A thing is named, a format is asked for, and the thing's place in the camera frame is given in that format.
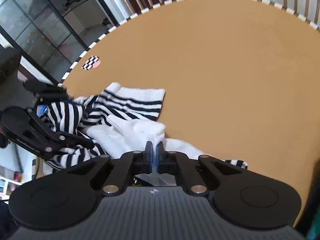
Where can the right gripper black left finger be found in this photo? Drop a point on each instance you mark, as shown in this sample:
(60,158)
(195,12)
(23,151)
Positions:
(126,168)

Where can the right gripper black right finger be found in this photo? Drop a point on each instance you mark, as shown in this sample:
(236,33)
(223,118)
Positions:
(183,169)

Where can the black white striped sweater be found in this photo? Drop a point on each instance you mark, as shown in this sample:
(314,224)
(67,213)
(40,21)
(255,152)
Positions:
(118,120)

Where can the checkered marker sticker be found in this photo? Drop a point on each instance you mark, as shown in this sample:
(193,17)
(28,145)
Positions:
(92,62)

